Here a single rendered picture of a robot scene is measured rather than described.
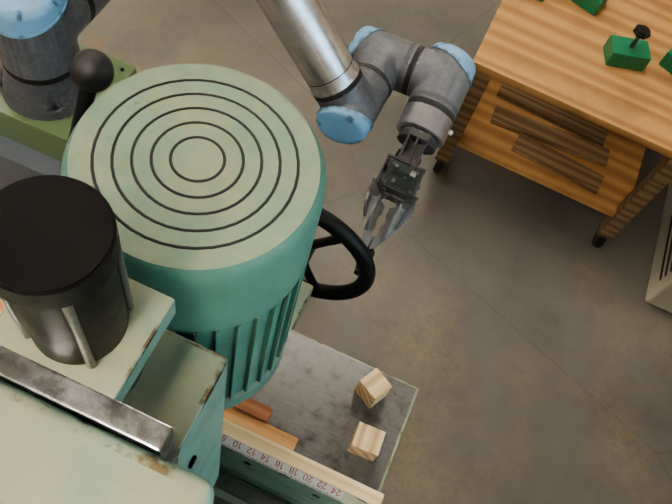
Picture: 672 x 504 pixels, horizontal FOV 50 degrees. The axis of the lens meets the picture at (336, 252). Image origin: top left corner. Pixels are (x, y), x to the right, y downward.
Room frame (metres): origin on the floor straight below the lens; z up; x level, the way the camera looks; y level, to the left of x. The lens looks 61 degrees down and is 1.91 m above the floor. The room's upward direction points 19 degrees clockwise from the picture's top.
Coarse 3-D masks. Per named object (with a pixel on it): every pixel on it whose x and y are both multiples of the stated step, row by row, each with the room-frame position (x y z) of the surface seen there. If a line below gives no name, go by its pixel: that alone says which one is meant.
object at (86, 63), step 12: (72, 60) 0.35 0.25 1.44; (84, 60) 0.35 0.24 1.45; (96, 60) 0.35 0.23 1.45; (108, 60) 0.36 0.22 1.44; (72, 72) 0.34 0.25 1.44; (84, 72) 0.34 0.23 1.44; (96, 72) 0.35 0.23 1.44; (108, 72) 0.35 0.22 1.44; (84, 84) 0.34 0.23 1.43; (96, 84) 0.34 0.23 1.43; (108, 84) 0.35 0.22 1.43; (84, 96) 0.34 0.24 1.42; (84, 108) 0.33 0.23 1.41; (72, 120) 0.33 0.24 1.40
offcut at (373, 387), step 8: (376, 368) 0.38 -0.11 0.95; (368, 376) 0.37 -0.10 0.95; (376, 376) 0.37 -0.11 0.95; (360, 384) 0.35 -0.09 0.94; (368, 384) 0.35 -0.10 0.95; (376, 384) 0.36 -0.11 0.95; (384, 384) 0.36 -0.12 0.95; (360, 392) 0.35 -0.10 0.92; (368, 392) 0.34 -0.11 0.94; (376, 392) 0.35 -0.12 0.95; (384, 392) 0.35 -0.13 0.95; (368, 400) 0.34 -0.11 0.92; (376, 400) 0.34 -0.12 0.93
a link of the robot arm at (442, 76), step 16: (432, 48) 0.97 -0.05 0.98; (448, 48) 0.96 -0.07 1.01; (416, 64) 0.92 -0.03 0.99; (432, 64) 0.92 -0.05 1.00; (448, 64) 0.93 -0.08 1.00; (464, 64) 0.94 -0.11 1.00; (416, 80) 0.90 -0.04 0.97; (432, 80) 0.90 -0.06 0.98; (448, 80) 0.90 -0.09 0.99; (464, 80) 0.92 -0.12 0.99; (416, 96) 0.87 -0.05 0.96; (432, 96) 0.87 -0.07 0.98; (448, 96) 0.88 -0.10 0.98; (464, 96) 0.91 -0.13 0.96; (448, 112) 0.86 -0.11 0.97
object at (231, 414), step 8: (0, 304) 0.30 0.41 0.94; (232, 408) 0.26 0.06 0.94; (224, 416) 0.25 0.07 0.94; (232, 416) 0.25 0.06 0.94; (240, 416) 0.26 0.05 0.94; (248, 416) 0.26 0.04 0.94; (240, 424) 0.25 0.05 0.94; (248, 424) 0.25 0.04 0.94; (256, 424) 0.25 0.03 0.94; (264, 424) 0.26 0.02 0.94; (256, 432) 0.24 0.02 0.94; (264, 432) 0.25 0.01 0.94; (272, 432) 0.25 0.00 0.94; (280, 432) 0.25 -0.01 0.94; (272, 440) 0.24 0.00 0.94; (280, 440) 0.24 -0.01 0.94; (288, 440) 0.25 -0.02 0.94; (296, 440) 0.25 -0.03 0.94; (288, 448) 0.24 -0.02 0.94
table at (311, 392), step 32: (288, 352) 0.38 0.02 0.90; (320, 352) 0.39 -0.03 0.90; (288, 384) 0.33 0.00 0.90; (320, 384) 0.35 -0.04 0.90; (352, 384) 0.36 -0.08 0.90; (288, 416) 0.29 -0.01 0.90; (320, 416) 0.30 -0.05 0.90; (352, 416) 0.32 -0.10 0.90; (384, 416) 0.33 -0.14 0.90; (320, 448) 0.26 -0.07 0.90; (384, 448) 0.29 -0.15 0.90; (256, 480) 0.20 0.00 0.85
